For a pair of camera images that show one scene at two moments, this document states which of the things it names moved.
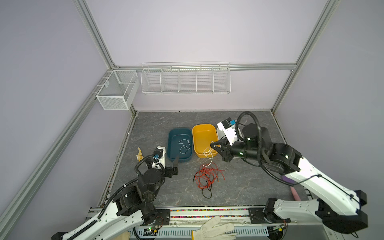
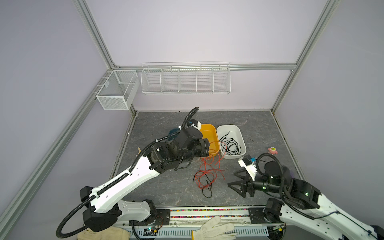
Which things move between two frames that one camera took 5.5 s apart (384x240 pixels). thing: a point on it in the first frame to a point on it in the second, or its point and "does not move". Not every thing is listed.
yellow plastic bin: [203, 135] does not move
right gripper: [228, 150] to [243, 187]
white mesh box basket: [118, 90] does not move
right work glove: [209, 230] does not move
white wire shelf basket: [188, 78] does not move
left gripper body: [168, 172] to [200, 150]
